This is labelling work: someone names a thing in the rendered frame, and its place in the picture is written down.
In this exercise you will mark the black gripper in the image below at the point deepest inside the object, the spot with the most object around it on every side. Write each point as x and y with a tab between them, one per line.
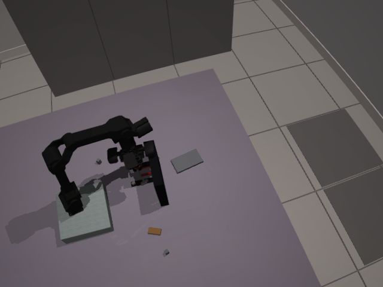
148	149

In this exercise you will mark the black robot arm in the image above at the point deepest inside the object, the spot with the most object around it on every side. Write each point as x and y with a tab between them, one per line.
119	129

